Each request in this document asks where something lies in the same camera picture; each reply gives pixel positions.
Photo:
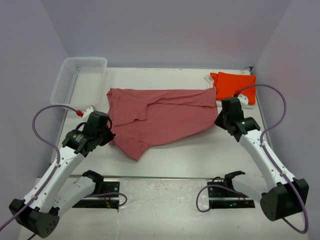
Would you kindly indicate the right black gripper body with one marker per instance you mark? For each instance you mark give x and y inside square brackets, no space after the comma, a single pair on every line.
[221,120]

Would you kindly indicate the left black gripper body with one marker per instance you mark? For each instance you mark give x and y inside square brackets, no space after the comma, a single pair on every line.
[105,136]

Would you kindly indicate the pink t shirt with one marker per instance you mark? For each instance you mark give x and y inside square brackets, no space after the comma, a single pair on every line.
[142,119]

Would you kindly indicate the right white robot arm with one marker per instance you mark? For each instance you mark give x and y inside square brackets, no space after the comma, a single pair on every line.
[283,194]

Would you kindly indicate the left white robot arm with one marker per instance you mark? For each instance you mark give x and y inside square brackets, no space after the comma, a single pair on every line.
[41,209]

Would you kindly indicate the folded orange t shirt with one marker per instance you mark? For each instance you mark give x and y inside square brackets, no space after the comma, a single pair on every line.
[227,84]

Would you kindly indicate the folded white t shirt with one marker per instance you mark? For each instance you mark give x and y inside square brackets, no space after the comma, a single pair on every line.
[209,81]

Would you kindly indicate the white plastic basket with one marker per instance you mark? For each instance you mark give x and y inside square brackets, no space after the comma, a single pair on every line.
[79,82]

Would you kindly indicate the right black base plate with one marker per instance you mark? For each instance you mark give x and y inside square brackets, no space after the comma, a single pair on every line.
[220,198]

